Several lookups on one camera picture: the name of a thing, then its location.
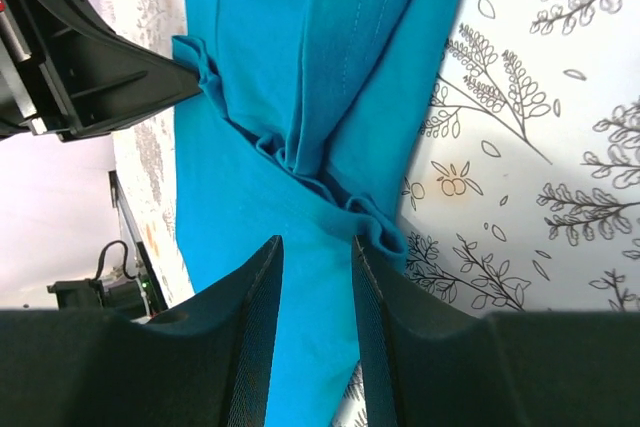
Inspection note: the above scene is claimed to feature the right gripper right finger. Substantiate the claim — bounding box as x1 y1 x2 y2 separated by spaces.
352 236 639 426

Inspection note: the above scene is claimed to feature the blue t shirt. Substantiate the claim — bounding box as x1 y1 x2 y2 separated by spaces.
173 0 459 426

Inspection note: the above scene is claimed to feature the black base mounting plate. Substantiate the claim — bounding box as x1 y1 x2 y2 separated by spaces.
47 170 168 322

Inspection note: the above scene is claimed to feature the floral patterned table cloth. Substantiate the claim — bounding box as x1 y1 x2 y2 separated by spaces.
94 0 640 427

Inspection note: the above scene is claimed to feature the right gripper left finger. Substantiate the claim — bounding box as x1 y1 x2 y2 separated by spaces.
1 236 284 426

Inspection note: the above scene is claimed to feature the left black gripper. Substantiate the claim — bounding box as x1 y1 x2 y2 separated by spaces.
1 0 201 142

